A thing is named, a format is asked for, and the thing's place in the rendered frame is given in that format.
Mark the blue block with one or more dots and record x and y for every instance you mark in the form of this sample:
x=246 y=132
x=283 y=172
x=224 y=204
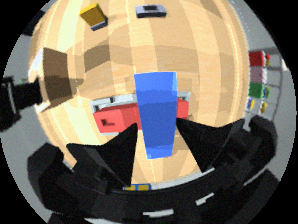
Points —
x=157 y=103

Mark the red rectangular block with sockets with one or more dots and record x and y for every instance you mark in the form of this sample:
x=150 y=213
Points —
x=116 y=118

